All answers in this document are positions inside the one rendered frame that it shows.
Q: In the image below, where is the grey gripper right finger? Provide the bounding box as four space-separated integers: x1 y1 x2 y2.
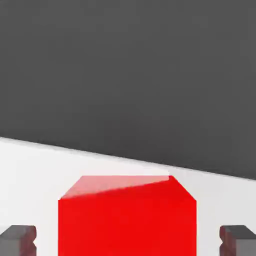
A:
219 224 256 256

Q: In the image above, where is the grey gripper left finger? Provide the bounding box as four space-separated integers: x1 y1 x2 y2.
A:
0 224 38 256

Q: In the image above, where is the small red cube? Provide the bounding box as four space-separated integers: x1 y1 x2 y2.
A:
57 175 197 256

